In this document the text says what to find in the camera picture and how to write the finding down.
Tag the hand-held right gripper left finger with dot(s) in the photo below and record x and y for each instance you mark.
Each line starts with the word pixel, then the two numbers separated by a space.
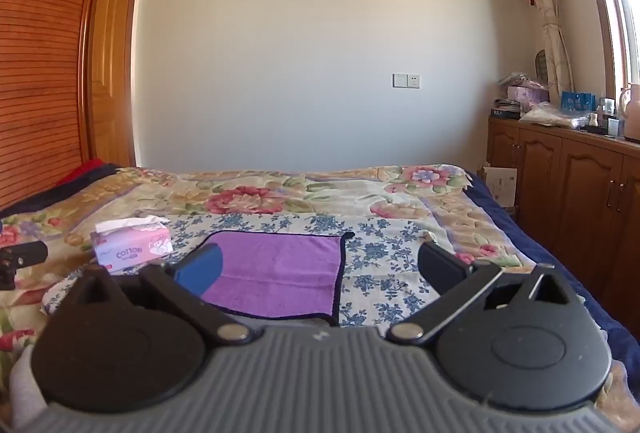
pixel 201 269

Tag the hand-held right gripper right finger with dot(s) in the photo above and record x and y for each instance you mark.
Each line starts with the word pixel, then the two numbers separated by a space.
pixel 438 266

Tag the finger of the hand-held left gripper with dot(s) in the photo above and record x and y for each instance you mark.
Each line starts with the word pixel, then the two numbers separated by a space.
pixel 21 255

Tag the purple towel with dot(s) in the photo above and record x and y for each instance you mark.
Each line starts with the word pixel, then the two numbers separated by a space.
pixel 280 265

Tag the blue floral white cloth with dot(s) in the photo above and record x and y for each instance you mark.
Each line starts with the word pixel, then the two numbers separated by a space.
pixel 381 258

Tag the dark navy cloth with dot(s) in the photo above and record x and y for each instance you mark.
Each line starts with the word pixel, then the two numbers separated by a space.
pixel 45 195

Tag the pink tissue box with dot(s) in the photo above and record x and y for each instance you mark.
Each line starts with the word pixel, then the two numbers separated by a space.
pixel 135 247

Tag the floral bed blanket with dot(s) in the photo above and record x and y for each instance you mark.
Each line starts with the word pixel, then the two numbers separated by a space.
pixel 260 197

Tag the red cloth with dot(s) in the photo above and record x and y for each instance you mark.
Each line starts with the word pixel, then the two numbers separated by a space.
pixel 80 172

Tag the white cardboard box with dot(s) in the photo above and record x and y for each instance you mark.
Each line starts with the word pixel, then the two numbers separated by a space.
pixel 501 185

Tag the navy blue bedsheet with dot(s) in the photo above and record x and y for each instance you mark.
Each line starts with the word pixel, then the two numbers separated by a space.
pixel 550 258

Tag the grey cloth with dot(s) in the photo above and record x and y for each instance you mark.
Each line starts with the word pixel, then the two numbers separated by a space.
pixel 27 393

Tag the wooden cabinet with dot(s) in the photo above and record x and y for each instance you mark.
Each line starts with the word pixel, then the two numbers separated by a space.
pixel 575 193

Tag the stack of books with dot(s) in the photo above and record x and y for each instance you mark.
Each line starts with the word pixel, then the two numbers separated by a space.
pixel 510 111

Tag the pink tissue pack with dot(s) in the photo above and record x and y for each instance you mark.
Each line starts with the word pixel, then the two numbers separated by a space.
pixel 525 95

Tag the wooden louvered wardrobe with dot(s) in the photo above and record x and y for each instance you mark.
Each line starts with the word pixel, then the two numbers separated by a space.
pixel 40 63

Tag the clear plastic bag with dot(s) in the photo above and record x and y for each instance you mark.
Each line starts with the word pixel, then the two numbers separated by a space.
pixel 557 114

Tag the wooden door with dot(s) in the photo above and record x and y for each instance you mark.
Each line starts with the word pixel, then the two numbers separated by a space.
pixel 113 63

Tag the blue box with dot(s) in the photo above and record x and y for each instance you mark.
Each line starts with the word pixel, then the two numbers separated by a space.
pixel 577 101

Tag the woven hand fan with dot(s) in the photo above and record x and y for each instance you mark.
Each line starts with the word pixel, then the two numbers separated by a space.
pixel 542 65

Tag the pink thermos jug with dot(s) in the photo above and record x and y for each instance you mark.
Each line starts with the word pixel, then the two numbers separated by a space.
pixel 632 113

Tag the white wall switch socket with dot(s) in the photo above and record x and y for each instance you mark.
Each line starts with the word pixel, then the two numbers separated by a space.
pixel 406 81

